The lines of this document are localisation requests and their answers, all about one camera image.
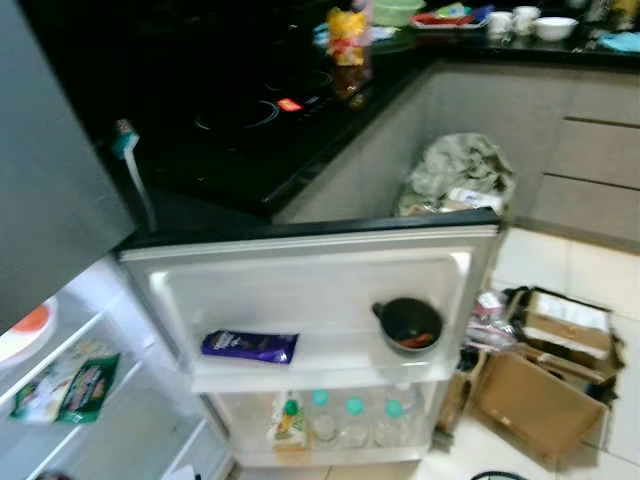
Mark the green yellow juice carton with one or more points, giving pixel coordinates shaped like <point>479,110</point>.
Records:
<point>287,425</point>

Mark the white fridge door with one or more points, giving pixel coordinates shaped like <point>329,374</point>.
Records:
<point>320,290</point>

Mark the grey fridge body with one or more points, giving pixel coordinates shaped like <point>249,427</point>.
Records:
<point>50,180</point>

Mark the cardboard box with white contents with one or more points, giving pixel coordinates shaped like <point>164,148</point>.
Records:
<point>565,325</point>

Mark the grey kitchen cabinet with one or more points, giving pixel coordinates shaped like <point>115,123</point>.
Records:
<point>520,120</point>

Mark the crumpled clear plastic wrap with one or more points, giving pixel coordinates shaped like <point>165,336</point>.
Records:
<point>490,325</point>

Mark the grey green rubbish bag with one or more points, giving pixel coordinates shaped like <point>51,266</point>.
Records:
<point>455,170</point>

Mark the light blue cloth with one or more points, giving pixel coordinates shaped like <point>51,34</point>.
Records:
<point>622,43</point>

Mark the open brown cardboard box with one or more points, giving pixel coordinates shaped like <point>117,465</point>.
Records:
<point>530,405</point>

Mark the white ceramic bowl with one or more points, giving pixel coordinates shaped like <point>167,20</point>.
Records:
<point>555,29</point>

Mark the black pot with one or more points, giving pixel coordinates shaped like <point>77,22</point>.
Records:
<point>408,322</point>

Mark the white mug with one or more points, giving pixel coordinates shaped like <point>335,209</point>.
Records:
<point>526,20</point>
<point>499,26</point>

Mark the red tray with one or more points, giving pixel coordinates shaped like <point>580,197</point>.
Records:
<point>440,20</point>

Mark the clear teal-capped bottle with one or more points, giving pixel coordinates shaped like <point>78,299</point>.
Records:
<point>323,425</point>
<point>392,428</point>
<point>354,428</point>

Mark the light green bowl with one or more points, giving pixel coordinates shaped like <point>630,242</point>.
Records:
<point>397,12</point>

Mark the yellow snack bag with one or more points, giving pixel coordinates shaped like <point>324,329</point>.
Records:
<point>346,38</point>

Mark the purple snack packet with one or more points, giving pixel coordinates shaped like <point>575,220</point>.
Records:
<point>250,347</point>

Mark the black kitchen counter with hob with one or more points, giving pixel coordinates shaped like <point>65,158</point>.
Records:
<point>220,140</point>

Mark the green food packet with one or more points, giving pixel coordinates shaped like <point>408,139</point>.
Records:
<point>80,390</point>

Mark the white plate with orange food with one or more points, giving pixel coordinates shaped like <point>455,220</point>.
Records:
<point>30,322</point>

